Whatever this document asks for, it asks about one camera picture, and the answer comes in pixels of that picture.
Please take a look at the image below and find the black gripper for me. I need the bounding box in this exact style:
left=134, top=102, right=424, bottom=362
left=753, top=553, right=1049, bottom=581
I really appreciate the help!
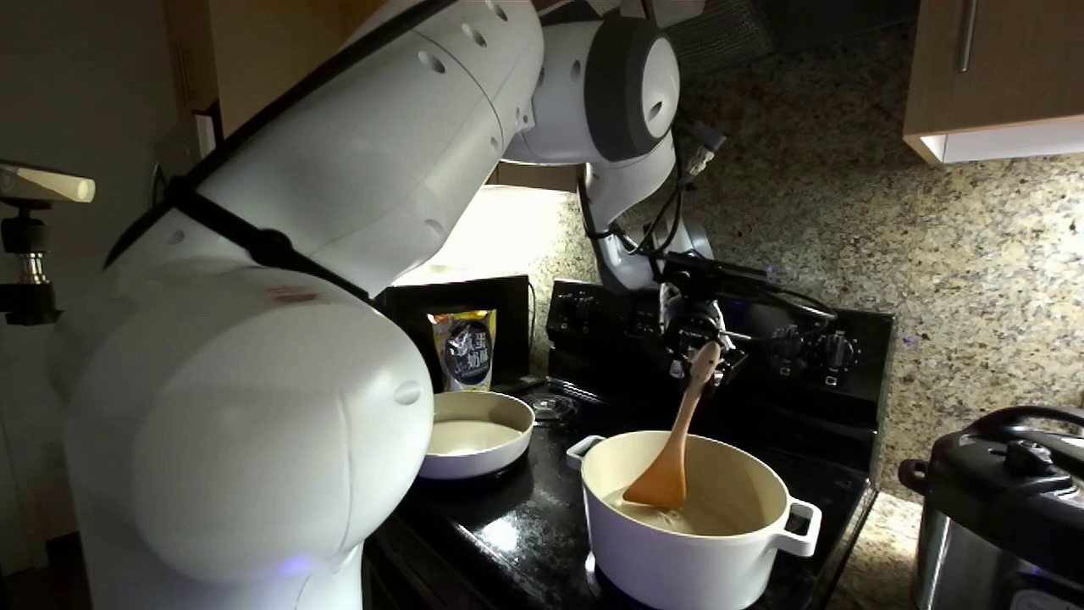
left=658, top=283, right=749, bottom=385

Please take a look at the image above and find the wooden spoon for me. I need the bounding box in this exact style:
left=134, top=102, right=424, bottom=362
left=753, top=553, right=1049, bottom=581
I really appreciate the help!
left=623, top=342, right=723, bottom=509

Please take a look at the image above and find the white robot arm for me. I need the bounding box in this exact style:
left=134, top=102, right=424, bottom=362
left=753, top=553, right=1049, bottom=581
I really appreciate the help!
left=56, top=0, right=683, bottom=610

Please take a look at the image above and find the black electric stove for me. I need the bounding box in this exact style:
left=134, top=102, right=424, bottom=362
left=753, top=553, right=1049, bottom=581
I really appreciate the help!
left=371, top=278, right=891, bottom=610

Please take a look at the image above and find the yellow snack bag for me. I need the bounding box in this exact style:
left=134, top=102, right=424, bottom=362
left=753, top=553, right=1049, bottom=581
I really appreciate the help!
left=428, top=309, right=497, bottom=389

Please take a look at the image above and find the white round pan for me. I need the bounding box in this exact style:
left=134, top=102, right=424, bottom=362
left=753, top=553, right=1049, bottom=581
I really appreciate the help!
left=419, top=389, right=535, bottom=482

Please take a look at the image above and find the black pressure cooker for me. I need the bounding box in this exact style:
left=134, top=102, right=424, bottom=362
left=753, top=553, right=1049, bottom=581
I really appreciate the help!
left=897, top=407, right=1084, bottom=610

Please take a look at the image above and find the wooden upper cabinet right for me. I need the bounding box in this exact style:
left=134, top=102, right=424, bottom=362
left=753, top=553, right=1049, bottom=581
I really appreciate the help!
left=900, top=0, right=1084, bottom=165

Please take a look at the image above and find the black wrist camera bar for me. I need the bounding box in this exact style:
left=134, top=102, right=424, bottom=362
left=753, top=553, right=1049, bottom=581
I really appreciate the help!
left=666, top=256, right=763, bottom=292

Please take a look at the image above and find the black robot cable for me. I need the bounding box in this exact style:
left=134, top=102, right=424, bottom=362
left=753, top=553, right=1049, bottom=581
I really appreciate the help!
left=581, top=115, right=843, bottom=325

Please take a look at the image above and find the white pot with handles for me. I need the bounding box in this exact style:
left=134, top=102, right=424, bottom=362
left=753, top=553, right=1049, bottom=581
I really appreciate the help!
left=581, top=430, right=824, bottom=610

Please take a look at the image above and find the camera tripod mount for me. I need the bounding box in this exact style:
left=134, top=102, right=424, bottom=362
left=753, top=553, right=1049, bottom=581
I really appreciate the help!
left=0, top=163, right=94, bottom=325

